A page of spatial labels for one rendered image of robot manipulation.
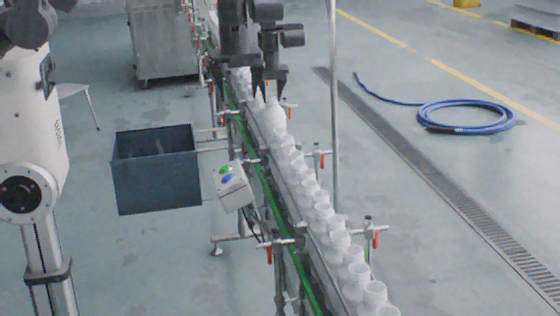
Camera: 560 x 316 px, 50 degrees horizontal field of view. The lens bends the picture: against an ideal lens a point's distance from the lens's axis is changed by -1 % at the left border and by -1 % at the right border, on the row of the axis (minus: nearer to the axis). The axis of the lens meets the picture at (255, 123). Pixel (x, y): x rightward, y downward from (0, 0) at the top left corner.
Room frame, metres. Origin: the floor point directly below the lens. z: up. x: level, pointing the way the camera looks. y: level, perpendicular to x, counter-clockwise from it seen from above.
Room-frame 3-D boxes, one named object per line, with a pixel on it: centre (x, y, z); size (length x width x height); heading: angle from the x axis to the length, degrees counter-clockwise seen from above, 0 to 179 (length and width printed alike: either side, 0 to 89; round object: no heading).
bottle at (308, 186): (1.23, -0.11, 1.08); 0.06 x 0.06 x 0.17
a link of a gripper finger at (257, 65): (1.18, 0.01, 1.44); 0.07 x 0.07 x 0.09; 8
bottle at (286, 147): (1.46, -0.08, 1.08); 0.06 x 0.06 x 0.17
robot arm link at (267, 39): (1.63, -0.06, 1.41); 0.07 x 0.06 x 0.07; 97
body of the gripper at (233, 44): (1.18, 0.03, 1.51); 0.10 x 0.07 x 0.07; 98
